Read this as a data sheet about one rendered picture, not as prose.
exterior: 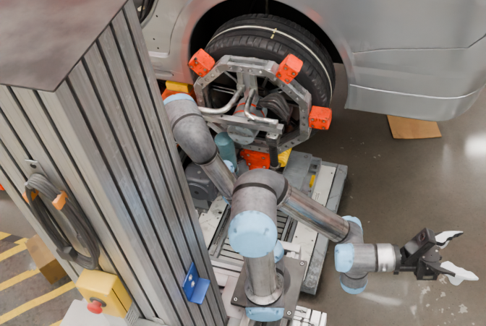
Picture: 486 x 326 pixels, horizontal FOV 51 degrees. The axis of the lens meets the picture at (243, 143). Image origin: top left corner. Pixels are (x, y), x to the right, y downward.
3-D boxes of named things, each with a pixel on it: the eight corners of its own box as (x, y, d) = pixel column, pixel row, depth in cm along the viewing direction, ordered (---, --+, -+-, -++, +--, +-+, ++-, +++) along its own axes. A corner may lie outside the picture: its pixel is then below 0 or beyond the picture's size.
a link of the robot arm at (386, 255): (375, 238, 138) (380, 262, 131) (393, 237, 137) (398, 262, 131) (373, 254, 142) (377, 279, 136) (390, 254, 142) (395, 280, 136)
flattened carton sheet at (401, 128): (421, 81, 359) (422, 77, 356) (441, 137, 322) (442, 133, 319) (378, 84, 361) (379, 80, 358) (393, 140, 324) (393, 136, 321)
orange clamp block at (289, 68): (292, 74, 217) (304, 61, 210) (287, 85, 213) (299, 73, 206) (279, 64, 216) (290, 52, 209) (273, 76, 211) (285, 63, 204)
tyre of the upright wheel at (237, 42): (365, 76, 236) (257, -16, 219) (356, 111, 222) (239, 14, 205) (281, 134, 286) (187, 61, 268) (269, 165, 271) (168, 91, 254)
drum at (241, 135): (270, 116, 240) (268, 94, 230) (256, 148, 227) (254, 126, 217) (242, 111, 244) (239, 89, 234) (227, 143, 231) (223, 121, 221)
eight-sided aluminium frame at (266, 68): (312, 152, 249) (312, 65, 209) (309, 162, 245) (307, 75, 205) (210, 133, 265) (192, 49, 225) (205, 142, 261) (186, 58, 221)
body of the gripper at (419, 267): (433, 257, 141) (389, 257, 143) (437, 238, 136) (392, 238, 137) (439, 281, 135) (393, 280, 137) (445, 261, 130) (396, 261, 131)
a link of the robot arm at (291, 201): (226, 163, 140) (342, 233, 162) (223, 195, 132) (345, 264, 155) (254, 143, 133) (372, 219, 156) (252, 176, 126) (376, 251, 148)
